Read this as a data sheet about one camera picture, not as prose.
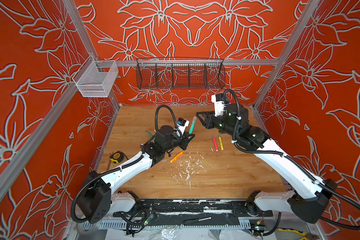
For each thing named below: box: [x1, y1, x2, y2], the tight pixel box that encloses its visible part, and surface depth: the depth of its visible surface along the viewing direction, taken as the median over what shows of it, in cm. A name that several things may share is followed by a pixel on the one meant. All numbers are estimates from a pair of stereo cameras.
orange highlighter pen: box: [170, 150, 185, 163], surface depth 93 cm
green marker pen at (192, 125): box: [189, 116, 197, 134], surface depth 72 cm
